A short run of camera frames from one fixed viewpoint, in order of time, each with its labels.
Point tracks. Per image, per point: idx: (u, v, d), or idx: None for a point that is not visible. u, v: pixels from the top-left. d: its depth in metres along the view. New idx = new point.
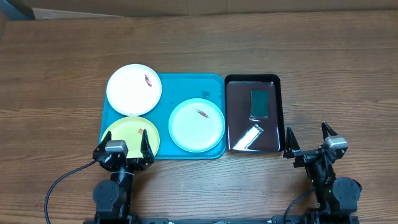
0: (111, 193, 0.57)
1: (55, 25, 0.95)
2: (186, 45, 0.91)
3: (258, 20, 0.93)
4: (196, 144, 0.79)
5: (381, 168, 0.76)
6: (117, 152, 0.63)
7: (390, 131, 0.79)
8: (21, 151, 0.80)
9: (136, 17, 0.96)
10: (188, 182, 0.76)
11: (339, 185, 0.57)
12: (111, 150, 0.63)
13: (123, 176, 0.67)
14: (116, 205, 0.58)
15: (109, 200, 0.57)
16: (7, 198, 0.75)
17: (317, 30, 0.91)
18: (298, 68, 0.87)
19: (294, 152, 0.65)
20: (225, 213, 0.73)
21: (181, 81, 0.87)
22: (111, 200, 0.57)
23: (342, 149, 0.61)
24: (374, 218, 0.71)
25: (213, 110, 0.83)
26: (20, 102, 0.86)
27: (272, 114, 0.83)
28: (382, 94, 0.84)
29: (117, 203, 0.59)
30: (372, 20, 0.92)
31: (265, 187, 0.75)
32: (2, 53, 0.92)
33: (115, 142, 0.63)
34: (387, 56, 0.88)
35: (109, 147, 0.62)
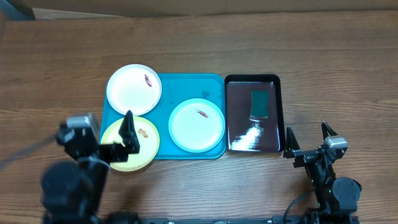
0: (67, 175, 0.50)
1: (55, 25, 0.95)
2: (186, 45, 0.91)
3: (258, 20, 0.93)
4: (196, 144, 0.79)
5: (381, 168, 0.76)
6: (81, 127, 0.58)
7: (390, 131, 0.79)
8: (21, 151, 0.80)
9: (136, 17, 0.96)
10: (188, 182, 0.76)
11: (339, 185, 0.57)
12: (73, 125, 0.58)
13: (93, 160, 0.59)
14: (73, 195, 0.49)
15: (63, 184, 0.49)
16: (7, 198, 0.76)
17: (317, 30, 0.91)
18: (298, 68, 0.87)
19: (294, 152, 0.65)
20: (225, 213, 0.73)
21: (181, 81, 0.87)
22: (65, 184, 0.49)
23: (342, 149, 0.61)
24: (374, 218, 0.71)
25: (213, 110, 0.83)
26: (20, 102, 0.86)
27: (272, 114, 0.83)
28: (382, 94, 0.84)
29: (73, 195, 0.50)
30: (372, 21, 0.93)
31: (265, 187, 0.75)
32: (2, 53, 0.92)
33: (79, 117, 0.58)
34: (387, 56, 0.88)
35: (69, 123, 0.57)
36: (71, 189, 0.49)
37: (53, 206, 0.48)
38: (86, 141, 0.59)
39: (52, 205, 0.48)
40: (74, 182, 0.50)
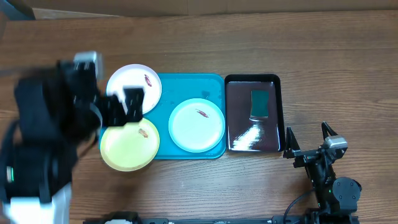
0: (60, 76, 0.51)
1: (55, 25, 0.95)
2: (186, 45, 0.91)
3: (258, 20, 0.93)
4: (195, 144, 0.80)
5: (381, 168, 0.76)
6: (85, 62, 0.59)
7: (390, 131, 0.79)
8: None
9: (136, 17, 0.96)
10: (188, 182, 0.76)
11: (339, 185, 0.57)
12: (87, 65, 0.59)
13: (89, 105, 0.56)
14: (60, 88, 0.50)
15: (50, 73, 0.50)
16: None
17: (317, 30, 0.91)
18: (298, 68, 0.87)
19: (294, 152, 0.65)
20: (225, 213, 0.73)
21: (181, 80, 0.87)
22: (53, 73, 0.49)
23: (342, 149, 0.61)
24: (373, 218, 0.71)
25: (213, 109, 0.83)
26: None
27: (272, 114, 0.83)
28: (382, 94, 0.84)
29: (58, 100, 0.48)
30: (372, 20, 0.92)
31: (265, 187, 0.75)
32: (2, 53, 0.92)
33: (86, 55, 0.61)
34: (387, 56, 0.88)
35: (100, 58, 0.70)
36: (52, 83, 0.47)
37: (27, 97, 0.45)
38: (90, 90, 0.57)
39: (26, 98, 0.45)
40: (58, 81, 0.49)
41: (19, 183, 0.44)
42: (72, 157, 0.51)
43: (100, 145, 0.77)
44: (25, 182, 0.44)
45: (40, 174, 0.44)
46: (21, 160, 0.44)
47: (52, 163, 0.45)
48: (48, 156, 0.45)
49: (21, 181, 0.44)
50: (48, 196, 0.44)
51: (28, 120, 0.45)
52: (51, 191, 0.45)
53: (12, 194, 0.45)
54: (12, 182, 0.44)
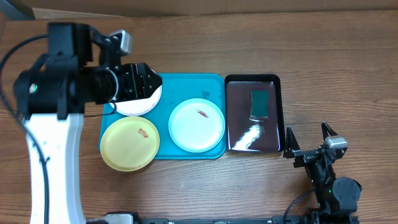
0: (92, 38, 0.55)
1: None
2: (186, 45, 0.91)
3: (258, 20, 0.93)
4: (195, 144, 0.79)
5: (381, 168, 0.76)
6: (117, 35, 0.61)
7: (390, 131, 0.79)
8: (21, 151, 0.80)
9: (136, 17, 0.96)
10: (189, 182, 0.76)
11: (339, 185, 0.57)
12: (128, 48, 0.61)
13: (109, 72, 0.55)
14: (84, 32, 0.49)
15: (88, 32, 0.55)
16: (7, 198, 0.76)
17: (317, 30, 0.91)
18: (298, 68, 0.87)
19: (295, 152, 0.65)
20: (225, 213, 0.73)
21: (181, 81, 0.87)
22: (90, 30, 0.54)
23: (342, 149, 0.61)
24: (373, 218, 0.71)
25: (213, 109, 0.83)
26: None
27: (272, 114, 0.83)
28: (382, 94, 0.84)
29: (81, 40, 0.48)
30: (372, 21, 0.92)
31: (265, 187, 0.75)
32: (2, 53, 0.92)
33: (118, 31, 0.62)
34: (387, 56, 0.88)
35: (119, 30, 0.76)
36: (80, 33, 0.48)
37: (55, 39, 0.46)
38: (114, 56, 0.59)
39: (53, 41, 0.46)
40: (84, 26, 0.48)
41: (39, 98, 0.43)
42: (91, 101, 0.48)
43: (101, 145, 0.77)
44: (43, 101, 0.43)
45: (58, 93, 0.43)
46: (43, 78, 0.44)
47: (70, 83, 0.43)
48: (68, 77, 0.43)
49: (41, 94, 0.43)
50: (65, 109, 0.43)
51: (53, 53, 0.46)
52: (69, 109, 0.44)
53: (32, 107, 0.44)
54: (33, 99, 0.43)
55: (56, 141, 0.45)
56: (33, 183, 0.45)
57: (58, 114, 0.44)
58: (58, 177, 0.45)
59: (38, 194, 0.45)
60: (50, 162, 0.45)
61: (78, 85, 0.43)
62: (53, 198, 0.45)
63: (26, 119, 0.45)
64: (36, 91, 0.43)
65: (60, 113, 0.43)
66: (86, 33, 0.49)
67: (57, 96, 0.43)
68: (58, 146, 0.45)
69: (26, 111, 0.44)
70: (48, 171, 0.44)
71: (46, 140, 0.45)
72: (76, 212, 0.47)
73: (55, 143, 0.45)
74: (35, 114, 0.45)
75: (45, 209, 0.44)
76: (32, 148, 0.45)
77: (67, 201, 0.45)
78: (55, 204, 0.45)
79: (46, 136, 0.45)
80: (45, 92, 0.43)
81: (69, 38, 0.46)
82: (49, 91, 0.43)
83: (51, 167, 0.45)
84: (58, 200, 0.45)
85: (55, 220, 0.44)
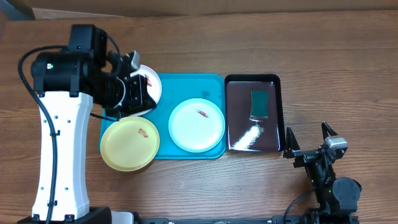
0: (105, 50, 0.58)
1: (55, 25, 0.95)
2: (186, 45, 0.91)
3: (258, 20, 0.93)
4: (195, 144, 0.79)
5: (381, 168, 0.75)
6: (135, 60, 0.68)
7: (390, 131, 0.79)
8: (21, 151, 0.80)
9: (136, 17, 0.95)
10: (188, 182, 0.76)
11: (339, 185, 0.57)
12: (137, 66, 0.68)
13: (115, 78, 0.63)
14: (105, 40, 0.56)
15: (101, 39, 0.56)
16: (8, 198, 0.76)
17: (317, 30, 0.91)
18: (298, 68, 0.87)
19: (295, 152, 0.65)
20: (225, 213, 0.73)
21: (181, 81, 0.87)
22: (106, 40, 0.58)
23: (342, 149, 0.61)
24: (373, 218, 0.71)
25: (213, 109, 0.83)
26: (20, 102, 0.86)
27: (272, 114, 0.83)
28: (382, 94, 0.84)
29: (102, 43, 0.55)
30: (372, 20, 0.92)
31: (265, 187, 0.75)
32: (2, 53, 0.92)
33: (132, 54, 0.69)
34: (387, 56, 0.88)
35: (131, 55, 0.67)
36: (99, 34, 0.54)
37: (78, 37, 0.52)
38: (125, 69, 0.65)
39: (76, 40, 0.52)
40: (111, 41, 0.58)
41: (53, 76, 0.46)
42: (97, 95, 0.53)
43: (100, 145, 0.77)
44: (57, 79, 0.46)
45: (72, 71, 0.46)
46: (59, 59, 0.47)
47: (84, 64, 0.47)
48: (81, 60, 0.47)
49: (56, 72, 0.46)
50: (76, 85, 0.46)
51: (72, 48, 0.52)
52: (80, 86, 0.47)
53: (47, 86, 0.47)
54: (48, 76, 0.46)
55: (68, 117, 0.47)
56: (43, 157, 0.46)
57: (69, 92, 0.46)
58: (66, 151, 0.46)
59: (46, 167, 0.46)
60: (60, 136, 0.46)
61: (90, 67, 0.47)
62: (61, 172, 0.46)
63: (40, 96, 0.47)
64: (52, 68, 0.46)
65: (71, 90, 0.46)
66: (102, 38, 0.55)
67: (69, 73, 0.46)
68: (69, 122, 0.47)
69: (40, 89, 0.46)
70: (58, 145, 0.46)
71: (58, 115, 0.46)
72: (81, 188, 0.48)
73: (66, 118, 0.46)
74: (48, 91, 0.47)
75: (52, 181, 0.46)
76: (43, 122, 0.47)
77: (74, 175, 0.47)
78: (61, 177, 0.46)
79: (58, 111, 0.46)
80: (60, 70, 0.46)
81: (89, 38, 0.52)
82: (63, 69, 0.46)
83: (61, 142, 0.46)
84: (65, 173, 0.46)
85: (61, 192, 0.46)
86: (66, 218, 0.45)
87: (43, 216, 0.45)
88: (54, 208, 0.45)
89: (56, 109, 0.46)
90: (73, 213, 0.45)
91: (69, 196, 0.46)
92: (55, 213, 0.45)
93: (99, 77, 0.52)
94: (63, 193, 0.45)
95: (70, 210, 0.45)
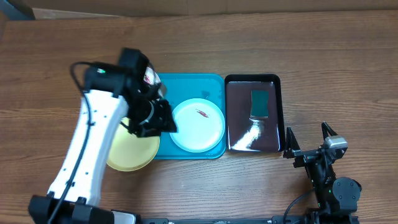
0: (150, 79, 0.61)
1: (55, 25, 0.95)
2: (186, 45, 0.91)
3: (258, 20, 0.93)
4: (196, 144, 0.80)
5: (381, 168, 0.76)
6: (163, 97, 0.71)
7: (390, 132, 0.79)
8: (21, 151, 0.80)
9: (136, 17, 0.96)
10: (188, 182, 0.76)
11: (339, 185, 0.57)
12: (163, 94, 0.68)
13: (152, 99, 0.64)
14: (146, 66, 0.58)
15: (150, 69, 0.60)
16: (8, 198, 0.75)
17: (317, 30, 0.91)
18: (298, 68, 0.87)
19: (295, 152, 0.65)
20: (225, 213, 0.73)
21: (181, 81, 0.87)
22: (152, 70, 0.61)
23: (342, 149, 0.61)
24: (374, 218, 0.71)
25: (213, 109, 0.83)
26: (20, 102, 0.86)
27: (272, 114, 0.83)
28: (382, 94, 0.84)
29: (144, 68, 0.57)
30: (372, 21, 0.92)
31: (265, 187, 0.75)
32: (2, 53, 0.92)
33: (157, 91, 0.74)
34: (387, 56, 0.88)
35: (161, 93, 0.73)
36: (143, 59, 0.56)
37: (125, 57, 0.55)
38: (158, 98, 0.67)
39: (122, 59, 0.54)
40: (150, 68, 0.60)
41: (101, 79, 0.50)
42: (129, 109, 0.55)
43: None
44: (103, 82, 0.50)
45: (116, 80, 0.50)
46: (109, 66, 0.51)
47: (128, 78, 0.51)
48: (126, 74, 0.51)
49: (104, 77, 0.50)
50: (120, 91, 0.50)
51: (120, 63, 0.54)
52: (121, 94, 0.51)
53: (94, 88, 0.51)
54: (96, 78, 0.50)
55: (104, 111, 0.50)
56: (75, 142, 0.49)
57: (113, 94, 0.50)
58: (96, 140, 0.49)
59: (74, 152, 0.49)
60: (94, 127, 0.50)
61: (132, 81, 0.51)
62: (86, 158, 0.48)
63: (85, 92, 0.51)
64: (102, 73, 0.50)
65: (114, 92, 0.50)
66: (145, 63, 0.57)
67: (116, 79, 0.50)
68: (104, 116, 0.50)
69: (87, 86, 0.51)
70: (91, 135, 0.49)
71: (97, 109, 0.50)
72: (98, 179, 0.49)
73: (103, 112, 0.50)
74: (94, 89, 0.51)
75: (75, 163, 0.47)
76: (83, 113, 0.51)
77: (97, 165, 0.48)
78: (84, 162, 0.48)
79: (97, 106, 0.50)
80: (108, 75, 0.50)
81: (135, 60, 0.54)
82: (112, 74, 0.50)
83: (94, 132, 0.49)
84: (89, 160, 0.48)
85: (80, 176, 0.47)
86: (78, 200, 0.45)
87: (58, 195, 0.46)
88: (69, 188, 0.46)
89: (97, 103, 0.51)
90: (84, 197, 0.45)
91: (86, 182, 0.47)
92: (69, 194, 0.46)
93: (141, 95, 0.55)
94: (82, 177, 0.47)
95: (84, 195, 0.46)
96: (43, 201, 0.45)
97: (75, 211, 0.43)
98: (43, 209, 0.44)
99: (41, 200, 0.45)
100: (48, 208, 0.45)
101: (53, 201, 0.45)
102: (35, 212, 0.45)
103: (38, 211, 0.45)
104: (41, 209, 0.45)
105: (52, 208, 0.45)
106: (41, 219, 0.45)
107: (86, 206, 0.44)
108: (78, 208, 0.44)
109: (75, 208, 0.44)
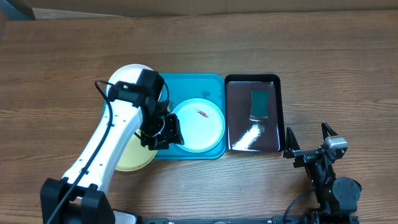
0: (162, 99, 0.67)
1: (55, 25, 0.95)
2: (186, 45, 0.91)
3: (258, 20, 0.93)
4: (196, 144, 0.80)
5: (381, 168, 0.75)
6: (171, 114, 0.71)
7: (390, 131, 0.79)
8: (21, 151, 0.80)
9: (136, 17, 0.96)
10: (188, 182, 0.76)
11: (339, 185, 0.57)
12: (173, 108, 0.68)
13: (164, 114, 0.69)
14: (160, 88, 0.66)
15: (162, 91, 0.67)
16: (8, 198, 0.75)
17: (317, 30, 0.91)
18: (298, 68, 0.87)
19: (294, 152, 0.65)
20: (225, 213, 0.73)
21: (181, 81, 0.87)
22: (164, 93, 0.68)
23: (342, 149, 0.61)
24: (374, 218, 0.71)
25: (213, 110, 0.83)
26: (20, 102, 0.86)
27: (272, 114, 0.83)
28: (382, 94, 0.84)
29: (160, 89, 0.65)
30: (372, 20, 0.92)
31: (265, 187, 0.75)
32: (2, 53, 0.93)
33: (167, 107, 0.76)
34: (387, 55, 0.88)
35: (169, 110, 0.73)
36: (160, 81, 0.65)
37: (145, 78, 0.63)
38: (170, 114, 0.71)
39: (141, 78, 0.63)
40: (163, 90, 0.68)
41: (124, 93, 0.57)
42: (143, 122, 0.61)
43: None
44: (125, 96, 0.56)
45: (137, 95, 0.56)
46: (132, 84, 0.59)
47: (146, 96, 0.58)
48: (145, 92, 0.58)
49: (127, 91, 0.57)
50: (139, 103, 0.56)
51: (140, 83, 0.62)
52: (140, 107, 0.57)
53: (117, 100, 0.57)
54: (120, 91, 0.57)
55: (124, 116, 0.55)
56: (94, 140, 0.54)
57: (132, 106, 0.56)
58: (114, 140, 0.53)
59: (92, 147, 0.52)
60: (114, 128, 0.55)
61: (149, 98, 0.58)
62: (102, 153, 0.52)
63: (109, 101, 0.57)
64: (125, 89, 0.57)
65: (135, 102, 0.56)
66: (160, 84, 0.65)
67: (139, 93, 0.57)
68: (124, 121, 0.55)
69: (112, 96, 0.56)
70: (110, 134, 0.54)
71: (119, 114, 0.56)
72: (109, 174, 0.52)
73: (123, 117, 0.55)
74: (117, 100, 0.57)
75: (91, 155, 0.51)
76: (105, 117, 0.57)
77: (110, 162, 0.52)
78: (101, 156, 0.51)
79: (119, 111, 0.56)
80: (132, 89, 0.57)
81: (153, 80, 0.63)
82: (136, 89, 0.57)
83: (113, 132, 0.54)
84: (105, 155, 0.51)
85: (94, 167, 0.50)
86: (90, 186, 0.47)
87: (71, 180, 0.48)
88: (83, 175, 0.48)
89: (119, 109, 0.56)
90: (96, 185, 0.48)
91: (99, 173, 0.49)
92: (82, 181, 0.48)
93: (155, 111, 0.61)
94: (97, 167, 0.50)
95: (96, 183, 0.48)
96: (56, 184, 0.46)
97: (86, 196, 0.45)
98: (55, 192, 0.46)
99: (54, 183, 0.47)
100: (60, 191, 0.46)
101: (64, 186, 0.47)
102: (46, 194, 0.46)
103: (48, 194, 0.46)
104: (52, 192, 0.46)
105: (63, 192, 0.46)
106: (50, 203, 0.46)
107: (96, 192, 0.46)
108: (89, 194, 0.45)
109: (86, 193, 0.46)
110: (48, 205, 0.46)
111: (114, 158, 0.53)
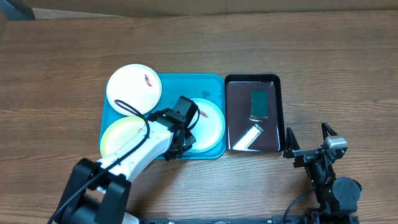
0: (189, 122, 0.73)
1: (55, 25, 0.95)
2: (186, 45, 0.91)
3: (258, 20, 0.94)
4: (196, 144, 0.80)
5: (381, 168, 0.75)
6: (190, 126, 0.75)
7: (390, 131, 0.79)
8: (21, 151, 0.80)
9: (136, 17, 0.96)
10: (189, 182, 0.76)
11: (339, 185, 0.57)
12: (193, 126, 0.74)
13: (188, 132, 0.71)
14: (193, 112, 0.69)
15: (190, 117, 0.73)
16: (8, 198, 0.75)
17: (317, 30, 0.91)
18: (298, 68, 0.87)
19: (294, 152, 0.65)
20: (225, 213, 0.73)
21: (181, 80, 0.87)
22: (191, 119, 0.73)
23: (342, 149, 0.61)
24: (373, 218, 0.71)
25: (213, 110, 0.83)
26: (20, 102, 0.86)
27: (272, 114, 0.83)
28: (382, 94, 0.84)
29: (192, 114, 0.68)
30: (372, 20, 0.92)
31: (265, 187, 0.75)
32: (2, 53, 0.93)
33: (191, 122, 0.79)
34: (387, 55, 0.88)
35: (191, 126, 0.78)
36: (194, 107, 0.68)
37: (180, 103, 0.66)
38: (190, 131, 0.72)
39: (179, 105, 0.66)
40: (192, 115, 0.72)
41: (162, 121, 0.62)
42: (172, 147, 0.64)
43: (107, 130, 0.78)
44: (162, 123, 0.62)
45: (172, 126, 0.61)
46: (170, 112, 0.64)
47: (178, 128, 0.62)
48: (180, 124, 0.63)
49: (165, 120, 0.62)
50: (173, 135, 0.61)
51: (173, 110, 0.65)
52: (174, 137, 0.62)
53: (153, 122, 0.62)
54: (159, 117, 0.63)
55: (159, 134, 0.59)
56: (130, 143, 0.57)
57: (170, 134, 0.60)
58: (146, 147, 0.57)
59: (127, 147, 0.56)
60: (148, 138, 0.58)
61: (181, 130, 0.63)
62: (135, 154, 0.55)
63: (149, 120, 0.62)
64: (165, 117, 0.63)
65: (170, 127, 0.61)
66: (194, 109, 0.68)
67: (175, 122, 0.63)
68: (158, 137, 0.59)
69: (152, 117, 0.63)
70: (145, 142, 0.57)
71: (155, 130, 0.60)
72: (134, 174, 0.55)
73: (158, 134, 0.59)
74: (155, 122, 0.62)
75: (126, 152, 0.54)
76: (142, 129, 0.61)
77: (139, 163, 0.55)
78: (133, 155, 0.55)
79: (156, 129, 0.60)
80: (170, 119, 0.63)
81: (188, 107, 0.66)
82: (172, 117, 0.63)
83: (148, 142, 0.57)
84: (137, 156, 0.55)
85: (127, 162, 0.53)
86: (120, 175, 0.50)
87: (104, 165, 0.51)
88: (115, 165, 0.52)
89: (157, 127, 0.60)
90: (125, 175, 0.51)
91: (130, 167, 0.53)
92: (113, 169, 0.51)
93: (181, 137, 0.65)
94: (127, 163, 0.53)
95: (125, 173, 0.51)
96: (91, 165, 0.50)
97: (114, 182, 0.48)
98: (87, 171, 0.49)
99: (89, 163, 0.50)
100: (91, 171, 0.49)
101: (97, 169, 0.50)
102: (79, 171, 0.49)
103: (81, 172, 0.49)
104: (85, 170, 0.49)
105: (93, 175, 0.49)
106: (79, 180, 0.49)
107: (125, 181, 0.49)
108: (117, 181, 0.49)
109: (115, 180, 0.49)
110: (75, 181, 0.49)
111: (142, 164, 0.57)
